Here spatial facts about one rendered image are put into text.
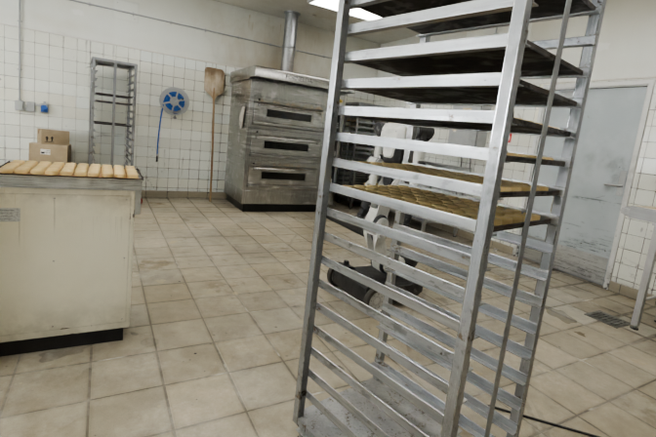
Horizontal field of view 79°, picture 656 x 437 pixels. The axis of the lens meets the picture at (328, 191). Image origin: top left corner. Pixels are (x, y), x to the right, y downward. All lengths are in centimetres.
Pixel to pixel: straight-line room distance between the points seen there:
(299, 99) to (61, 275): 429
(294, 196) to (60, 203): 419
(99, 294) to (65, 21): 463
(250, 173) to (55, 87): 273
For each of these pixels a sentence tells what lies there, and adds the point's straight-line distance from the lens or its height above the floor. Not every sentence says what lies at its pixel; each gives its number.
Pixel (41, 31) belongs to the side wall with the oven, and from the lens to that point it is 648.
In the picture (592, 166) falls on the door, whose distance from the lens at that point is 506.
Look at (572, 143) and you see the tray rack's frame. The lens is 142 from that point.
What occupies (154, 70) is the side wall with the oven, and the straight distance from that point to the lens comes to 645.
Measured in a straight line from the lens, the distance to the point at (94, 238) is 232.
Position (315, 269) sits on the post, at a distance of 147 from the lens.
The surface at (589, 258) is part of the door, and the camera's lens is 508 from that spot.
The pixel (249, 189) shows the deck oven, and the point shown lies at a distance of 575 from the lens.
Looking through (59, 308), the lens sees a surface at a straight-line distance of 245.
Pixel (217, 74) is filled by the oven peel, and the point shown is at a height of 194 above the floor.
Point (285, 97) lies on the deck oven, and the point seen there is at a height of 168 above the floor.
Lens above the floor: 124
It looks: 8 degrees down
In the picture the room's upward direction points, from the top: 7 degrees clockwise
